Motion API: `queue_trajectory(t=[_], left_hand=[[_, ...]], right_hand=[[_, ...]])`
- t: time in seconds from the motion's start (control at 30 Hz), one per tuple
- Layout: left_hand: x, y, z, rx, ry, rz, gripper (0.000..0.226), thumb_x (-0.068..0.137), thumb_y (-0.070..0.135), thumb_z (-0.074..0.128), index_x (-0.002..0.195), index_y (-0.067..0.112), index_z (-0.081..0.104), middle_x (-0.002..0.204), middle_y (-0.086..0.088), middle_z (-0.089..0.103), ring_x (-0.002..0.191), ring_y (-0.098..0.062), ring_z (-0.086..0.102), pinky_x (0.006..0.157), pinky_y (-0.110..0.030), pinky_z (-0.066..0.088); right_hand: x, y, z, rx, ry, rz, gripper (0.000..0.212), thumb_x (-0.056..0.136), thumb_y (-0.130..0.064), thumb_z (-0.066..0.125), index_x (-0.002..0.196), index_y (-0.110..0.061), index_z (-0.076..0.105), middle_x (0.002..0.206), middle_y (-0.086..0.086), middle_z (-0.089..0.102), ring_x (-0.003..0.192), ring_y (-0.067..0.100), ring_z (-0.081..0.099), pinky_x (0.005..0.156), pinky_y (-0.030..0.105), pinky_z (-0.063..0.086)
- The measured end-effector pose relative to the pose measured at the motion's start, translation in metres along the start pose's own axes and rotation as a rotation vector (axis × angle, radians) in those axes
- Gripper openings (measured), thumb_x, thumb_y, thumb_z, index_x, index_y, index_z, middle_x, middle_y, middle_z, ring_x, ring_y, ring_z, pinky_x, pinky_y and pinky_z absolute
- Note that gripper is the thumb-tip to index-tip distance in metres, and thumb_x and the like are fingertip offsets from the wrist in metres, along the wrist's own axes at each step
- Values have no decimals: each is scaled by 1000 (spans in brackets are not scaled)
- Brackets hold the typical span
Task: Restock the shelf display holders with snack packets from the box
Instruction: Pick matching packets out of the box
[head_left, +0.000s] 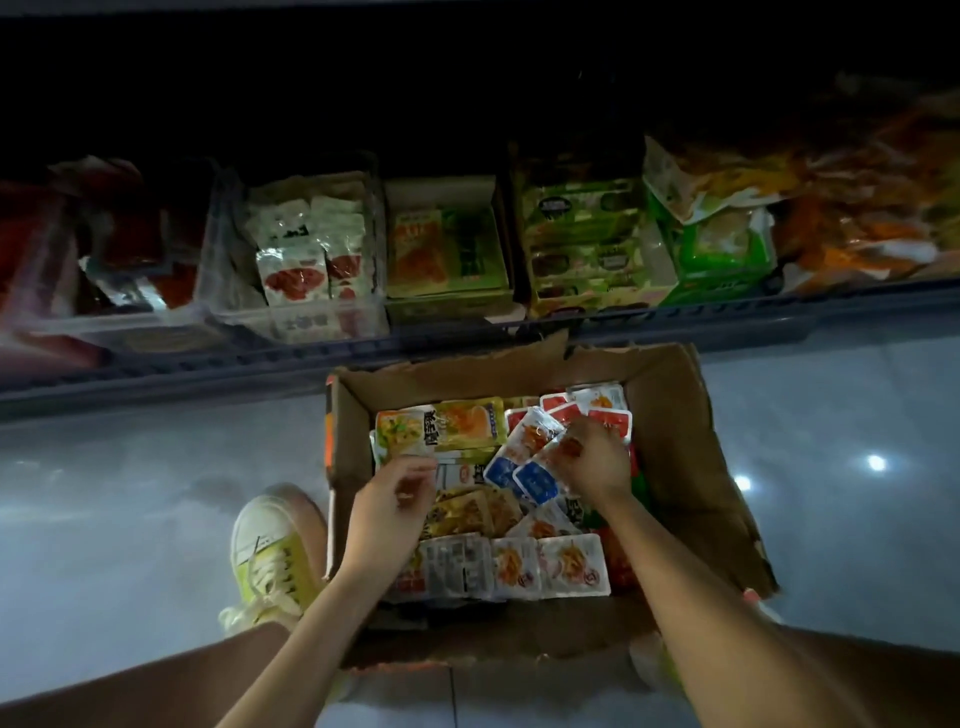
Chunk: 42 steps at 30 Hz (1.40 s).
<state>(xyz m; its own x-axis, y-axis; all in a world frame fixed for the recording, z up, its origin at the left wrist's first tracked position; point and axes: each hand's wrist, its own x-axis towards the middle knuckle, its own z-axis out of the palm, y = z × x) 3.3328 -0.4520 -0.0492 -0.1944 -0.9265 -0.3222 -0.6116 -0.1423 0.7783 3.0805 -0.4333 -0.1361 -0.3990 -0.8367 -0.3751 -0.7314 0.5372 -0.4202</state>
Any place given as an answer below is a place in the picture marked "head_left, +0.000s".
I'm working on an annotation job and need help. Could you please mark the person's left leg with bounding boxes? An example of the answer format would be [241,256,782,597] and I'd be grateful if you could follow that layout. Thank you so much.
[0,622,294,728]

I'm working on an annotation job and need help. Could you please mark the person's left forearm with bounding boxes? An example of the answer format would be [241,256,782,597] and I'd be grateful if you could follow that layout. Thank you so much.
[217,562,399,728]

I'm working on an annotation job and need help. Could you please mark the person's right forearm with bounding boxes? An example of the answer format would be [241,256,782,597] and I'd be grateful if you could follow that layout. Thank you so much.
[592,495,879,728]

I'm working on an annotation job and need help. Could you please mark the person's right shoe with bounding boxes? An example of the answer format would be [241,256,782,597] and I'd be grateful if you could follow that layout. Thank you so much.
[630,592,782,692]

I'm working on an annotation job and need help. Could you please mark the pile of red snack packets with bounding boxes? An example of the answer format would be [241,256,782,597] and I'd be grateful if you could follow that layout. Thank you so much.
[0,187,62,324]

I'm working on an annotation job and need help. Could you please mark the brown cardboard box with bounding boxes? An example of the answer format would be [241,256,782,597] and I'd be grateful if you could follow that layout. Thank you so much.
[322,333,782,669]

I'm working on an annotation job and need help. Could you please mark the person's right hand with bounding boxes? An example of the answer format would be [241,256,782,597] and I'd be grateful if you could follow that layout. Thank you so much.
[537,417,638,515]

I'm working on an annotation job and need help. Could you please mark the pile of orange yellow packets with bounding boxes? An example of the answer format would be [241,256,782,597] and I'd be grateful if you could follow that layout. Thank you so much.
[642,90,960,290]

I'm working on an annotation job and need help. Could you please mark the clear plastic tray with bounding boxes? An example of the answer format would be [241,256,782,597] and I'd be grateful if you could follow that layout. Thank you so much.
[0,180,114,374]
[37,157,249,354]
[217,168,392,344]

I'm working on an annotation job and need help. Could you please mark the green snack packets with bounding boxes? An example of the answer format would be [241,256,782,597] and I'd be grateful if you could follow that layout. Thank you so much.
[645,195,782,306]

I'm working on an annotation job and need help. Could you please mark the person's left hand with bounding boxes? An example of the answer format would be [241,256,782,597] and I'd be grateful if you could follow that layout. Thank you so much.
[342,454,440,584]

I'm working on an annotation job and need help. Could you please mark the green orange display carton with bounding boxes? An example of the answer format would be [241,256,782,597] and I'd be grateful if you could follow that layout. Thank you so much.
[382,177,519,324]

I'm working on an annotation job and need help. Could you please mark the person's left shoe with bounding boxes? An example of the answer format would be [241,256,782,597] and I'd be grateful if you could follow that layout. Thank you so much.
[217,492,329,635]

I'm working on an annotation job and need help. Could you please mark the grey metal store shelf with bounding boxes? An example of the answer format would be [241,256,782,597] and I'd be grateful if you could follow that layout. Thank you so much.
[0,0,960,422]

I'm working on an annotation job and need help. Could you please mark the person's shoe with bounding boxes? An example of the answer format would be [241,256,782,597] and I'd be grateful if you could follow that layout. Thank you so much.
[630,592,782,692]
[217,492,329,635]

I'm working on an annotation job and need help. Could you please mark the person's right leg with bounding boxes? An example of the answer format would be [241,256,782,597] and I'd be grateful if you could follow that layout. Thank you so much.
[780,622,960,728]

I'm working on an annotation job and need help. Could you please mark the person's leg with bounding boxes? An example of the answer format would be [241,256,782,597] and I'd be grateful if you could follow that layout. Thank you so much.
[0,622,294,728]
[780,622,960,728]

